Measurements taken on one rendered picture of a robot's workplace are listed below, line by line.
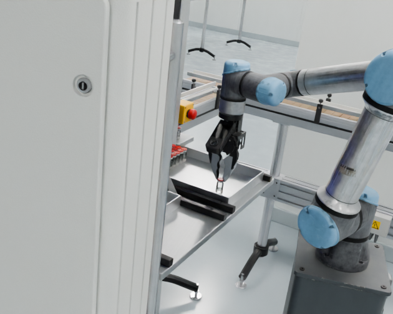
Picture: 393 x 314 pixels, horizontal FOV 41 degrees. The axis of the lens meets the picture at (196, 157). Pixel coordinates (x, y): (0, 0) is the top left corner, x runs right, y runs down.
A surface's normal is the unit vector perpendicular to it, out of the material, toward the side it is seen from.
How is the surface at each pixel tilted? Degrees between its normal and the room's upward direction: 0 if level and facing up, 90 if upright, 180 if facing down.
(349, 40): 90
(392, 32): 90
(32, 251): 90
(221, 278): 0
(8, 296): 90
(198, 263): 0
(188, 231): 0
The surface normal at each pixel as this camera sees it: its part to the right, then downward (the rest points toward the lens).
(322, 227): -0.73, 0.30
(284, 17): -0.49, 0.28
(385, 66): -0.66, 0.09
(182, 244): 0.11, -0.92
